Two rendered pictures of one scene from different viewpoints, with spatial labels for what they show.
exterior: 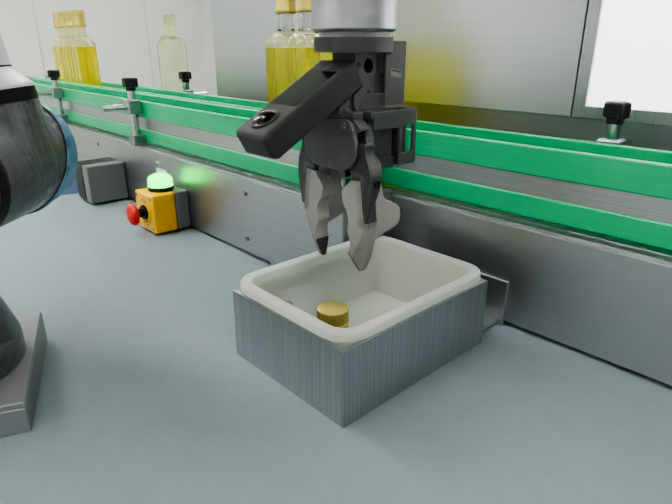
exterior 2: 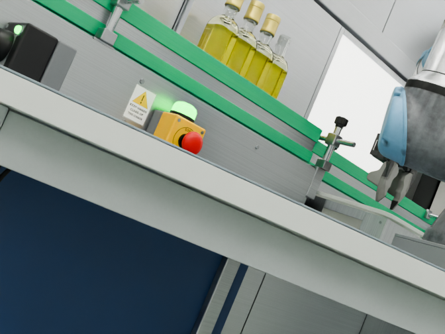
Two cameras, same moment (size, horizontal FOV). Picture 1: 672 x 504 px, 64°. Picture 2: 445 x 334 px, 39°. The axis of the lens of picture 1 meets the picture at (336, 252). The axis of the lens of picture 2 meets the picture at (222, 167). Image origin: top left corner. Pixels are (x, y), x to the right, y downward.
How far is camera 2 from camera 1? 1.63 m
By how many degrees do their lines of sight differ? 89
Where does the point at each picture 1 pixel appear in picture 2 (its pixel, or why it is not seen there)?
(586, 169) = (357, 171)
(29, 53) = not seen: outside the picture
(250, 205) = (257, 157)
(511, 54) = (284, 97)
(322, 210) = (389, 181)
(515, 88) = not seen: hidden behind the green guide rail
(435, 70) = not seen: hidden behind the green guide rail
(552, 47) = (298, 103)
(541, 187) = (342, 175)
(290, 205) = (292, 165)
